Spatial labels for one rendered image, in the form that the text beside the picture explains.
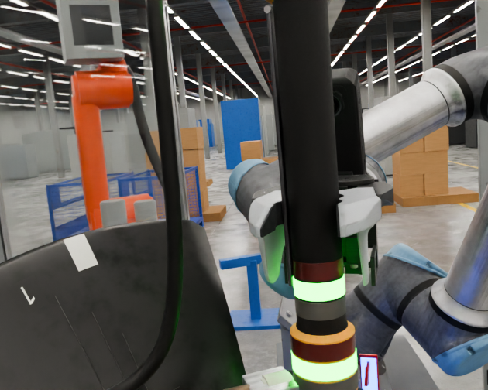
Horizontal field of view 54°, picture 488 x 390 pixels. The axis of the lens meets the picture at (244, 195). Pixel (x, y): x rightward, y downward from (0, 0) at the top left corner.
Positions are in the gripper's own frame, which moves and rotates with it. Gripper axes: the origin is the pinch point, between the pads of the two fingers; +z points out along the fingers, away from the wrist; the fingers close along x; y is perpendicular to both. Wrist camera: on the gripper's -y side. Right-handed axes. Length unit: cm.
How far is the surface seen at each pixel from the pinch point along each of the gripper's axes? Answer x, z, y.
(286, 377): 1.9, -1.0, 10.9
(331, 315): -1.2, -1.6, 6.8
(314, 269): -0.3, -1.3, 3.7
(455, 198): -86, -811, 127
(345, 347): -1.9, -1.6, 8.8
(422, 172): -37, -813, 84
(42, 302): 19.9, -0.1, 6.2
